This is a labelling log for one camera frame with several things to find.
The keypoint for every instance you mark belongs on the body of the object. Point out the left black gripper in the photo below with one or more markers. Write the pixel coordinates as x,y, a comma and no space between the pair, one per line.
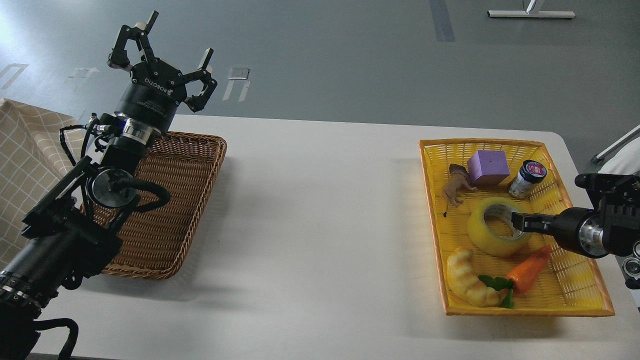
150,95

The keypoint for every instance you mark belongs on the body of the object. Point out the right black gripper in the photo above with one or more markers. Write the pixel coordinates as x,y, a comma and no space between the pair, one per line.
565,228

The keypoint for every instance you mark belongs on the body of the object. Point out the yellow tape roll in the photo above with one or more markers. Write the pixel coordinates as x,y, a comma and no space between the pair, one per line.
490,242

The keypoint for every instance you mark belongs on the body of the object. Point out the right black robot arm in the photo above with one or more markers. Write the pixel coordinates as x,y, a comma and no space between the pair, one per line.
610,227

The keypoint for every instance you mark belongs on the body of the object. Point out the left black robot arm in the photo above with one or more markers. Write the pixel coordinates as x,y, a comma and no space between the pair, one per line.
72,232

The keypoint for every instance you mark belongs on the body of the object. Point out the small jar blue lid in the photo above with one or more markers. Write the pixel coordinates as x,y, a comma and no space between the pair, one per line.
529,176

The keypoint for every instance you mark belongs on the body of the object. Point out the toy carrot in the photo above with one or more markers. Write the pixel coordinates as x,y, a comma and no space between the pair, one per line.
521,278

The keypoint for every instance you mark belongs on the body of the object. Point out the yellow plastic basket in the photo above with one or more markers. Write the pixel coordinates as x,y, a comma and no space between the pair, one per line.
570,285

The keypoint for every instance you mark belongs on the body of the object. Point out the purple foam cube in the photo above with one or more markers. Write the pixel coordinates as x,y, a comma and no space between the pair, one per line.
488,167

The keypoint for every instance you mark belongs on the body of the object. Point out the brown toy dog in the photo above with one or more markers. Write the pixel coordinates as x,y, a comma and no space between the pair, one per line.
459,179

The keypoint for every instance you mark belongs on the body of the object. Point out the toy croissant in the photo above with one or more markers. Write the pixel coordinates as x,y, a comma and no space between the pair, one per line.
465,283

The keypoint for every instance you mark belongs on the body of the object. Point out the white clothed person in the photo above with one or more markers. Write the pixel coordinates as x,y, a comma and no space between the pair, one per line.
625,162

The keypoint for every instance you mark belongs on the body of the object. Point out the beige checkered cloth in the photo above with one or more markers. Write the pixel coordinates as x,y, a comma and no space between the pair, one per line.
32,161

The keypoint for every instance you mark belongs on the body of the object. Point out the white metal stand base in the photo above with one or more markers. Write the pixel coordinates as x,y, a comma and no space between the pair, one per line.
531,10

